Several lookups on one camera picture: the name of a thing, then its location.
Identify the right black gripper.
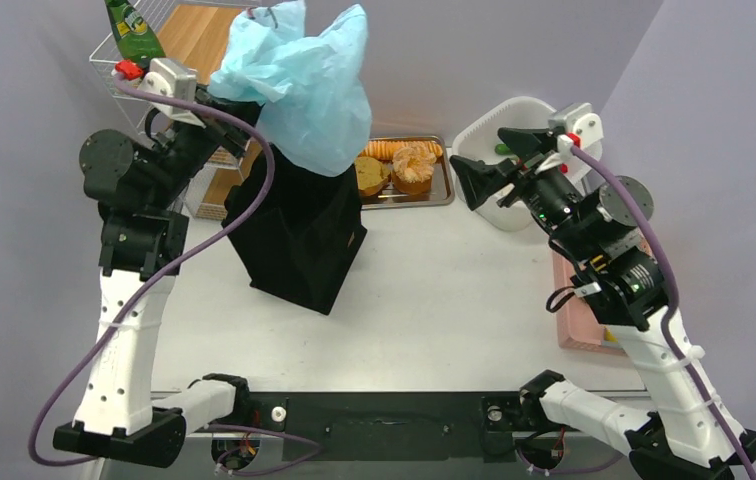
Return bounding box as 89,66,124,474
450,128,596,260

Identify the blue printed plastic bag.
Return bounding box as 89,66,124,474
208,1,373,177

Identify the green glass Perrier bottle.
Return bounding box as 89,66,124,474
104,0,166,68

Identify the black fabric tote bag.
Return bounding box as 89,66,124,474
228,147,367,315

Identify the yellow lemon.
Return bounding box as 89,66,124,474
604,328,618,343

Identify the green chili pepper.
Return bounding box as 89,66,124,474
494,143,514,156

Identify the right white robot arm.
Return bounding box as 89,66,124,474
450,127,756,479

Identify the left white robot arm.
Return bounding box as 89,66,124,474
52,87,261,468

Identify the white plastic basin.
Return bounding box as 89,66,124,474
451,96,604,233

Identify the steel tray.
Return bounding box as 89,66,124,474
362,135,455,210

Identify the row of orange crackers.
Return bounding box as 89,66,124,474
360,140,444,162

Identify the brown bread slice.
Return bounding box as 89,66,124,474
354,156,391,198

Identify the pink plastic basket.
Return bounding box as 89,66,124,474
552,232,651,357

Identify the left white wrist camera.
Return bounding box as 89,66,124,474
113,58,203,127

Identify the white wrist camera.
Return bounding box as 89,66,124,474
113,58,203,127
546,102,604,183

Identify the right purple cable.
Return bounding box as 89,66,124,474
566,142,756,480

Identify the purple cable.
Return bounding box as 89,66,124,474
566,142,756,480
27,72,324,478

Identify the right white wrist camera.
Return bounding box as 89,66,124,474
546,102,604,183

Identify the white wire wooden shelf rack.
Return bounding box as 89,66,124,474
89,1,267,222

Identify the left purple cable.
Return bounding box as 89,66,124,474
27,72,324,478

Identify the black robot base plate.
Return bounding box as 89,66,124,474
187,390,585,465

